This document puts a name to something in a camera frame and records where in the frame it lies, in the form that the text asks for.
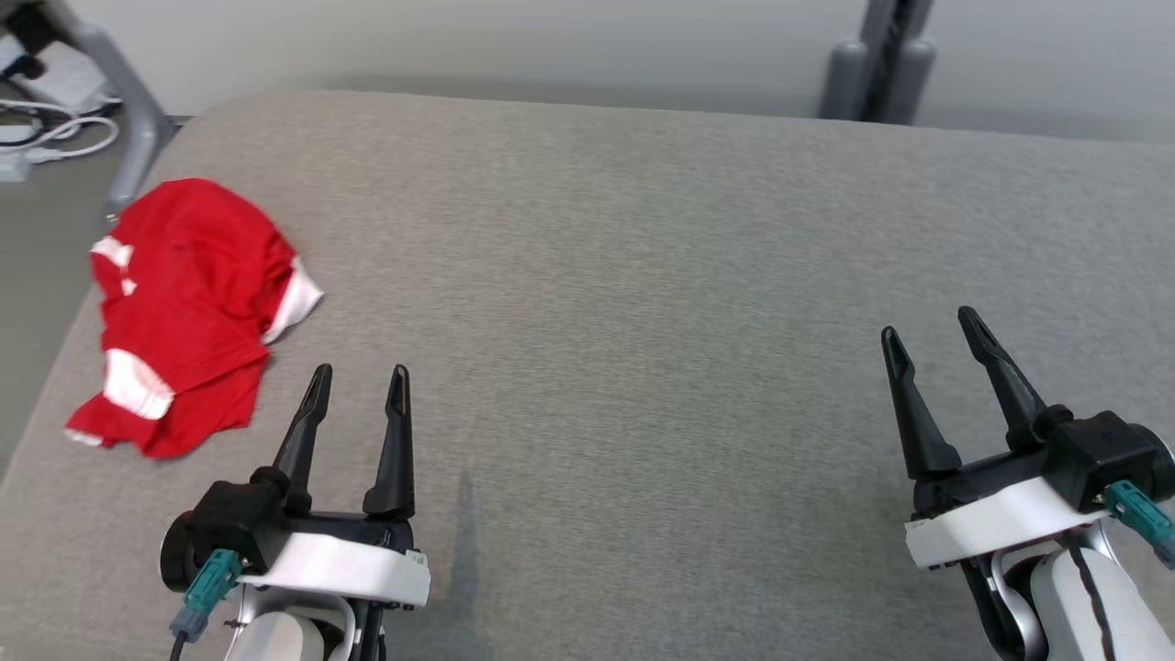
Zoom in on white floor cables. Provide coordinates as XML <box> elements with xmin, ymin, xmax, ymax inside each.
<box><xmin>0</xmin><ymin>96</ymin><xmax>120</xmax><ymax>171</ymax></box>

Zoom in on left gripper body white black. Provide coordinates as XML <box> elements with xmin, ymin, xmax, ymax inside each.
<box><xmin>266</xmin><ymin>510</ymin><xmax>431</xmax><ymax>609</ymax></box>

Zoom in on red shorts white trim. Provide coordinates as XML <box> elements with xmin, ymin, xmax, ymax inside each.
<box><xmin>64</xmin><ymin>179</ymin><xmax>325</xmax><ymax>460</ymax></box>

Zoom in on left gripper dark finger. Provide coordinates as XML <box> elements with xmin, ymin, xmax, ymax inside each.
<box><xmin>273</xmin><ymin>364</ymin><xmax>333</xmax><ymax>492</ymax></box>
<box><xmin>363</xmin><ymin>364</ymin><xmax>416</xmax><ymax>520</ymax></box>

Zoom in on teal camera connector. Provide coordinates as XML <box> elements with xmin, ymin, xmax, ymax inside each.
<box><xmin>170</xmin><ymin>548</ymin><xmax>244</xmax><ymax>642</ymax></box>
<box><xmin>1104</xmin><ymin>480</ymin><xmax>1175</xmax><ymax>570</ymax></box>

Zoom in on white power adapter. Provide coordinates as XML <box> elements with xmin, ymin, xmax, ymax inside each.
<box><xmin>32</xmin><ymin>41</ymin><xmax>106</xmax><ymax>106</ymax></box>

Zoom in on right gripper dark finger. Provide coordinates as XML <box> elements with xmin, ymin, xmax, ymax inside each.
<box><xmin>957</xmin><ymin>306</ymin><xmax>1057</xmax><ymax>451</ymax></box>
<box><xmin>881</xmin><ymin>326</ymin><xmax>962</xmax><ymax>480</ymax></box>

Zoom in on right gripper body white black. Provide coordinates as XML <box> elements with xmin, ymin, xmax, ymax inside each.
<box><xmin>904</xmin><ymin>450</ymin><xmax>1112</xmax><ymax>570</ymax></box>

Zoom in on grey metal frame leg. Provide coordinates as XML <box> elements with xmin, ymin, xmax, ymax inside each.
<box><xmin>41</xmin><ymin>0</ymin><xmax>175</xmax><ymax>217</ymax></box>

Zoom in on grey cylinder post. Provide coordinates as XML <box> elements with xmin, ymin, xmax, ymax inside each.
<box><xmin>886</xmin><ymin>39</ymin><xmax>937</xmax><ymax>125</ymax></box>
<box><xmin>820</xmin><ymin>39</ymin><xmax>868</xmax><ymax>120</ymax></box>

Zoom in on grey vertical wall rail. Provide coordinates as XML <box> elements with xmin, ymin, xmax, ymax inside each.
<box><xmin>858</xmin><ymin>0</ymin><xmax>933</xmax><ymax>120</ymax></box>

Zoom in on teal left camera connector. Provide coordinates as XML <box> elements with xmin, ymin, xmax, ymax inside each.
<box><xmin>170</xmin><ymin>548</ymin><xmax>244</xmax><ymax>642</ymax></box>

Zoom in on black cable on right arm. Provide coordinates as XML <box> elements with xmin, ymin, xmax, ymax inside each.
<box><xmin>1069</xmin><ymin>546</ymin><xmax>1116</xmax><ymax>661</ymax></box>

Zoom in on teal right camera connector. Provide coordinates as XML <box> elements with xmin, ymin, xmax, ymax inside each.
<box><xmin>1104</xmin><ymin>480</ymin><xmax>1175</xmax><ymax>570</ymax></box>

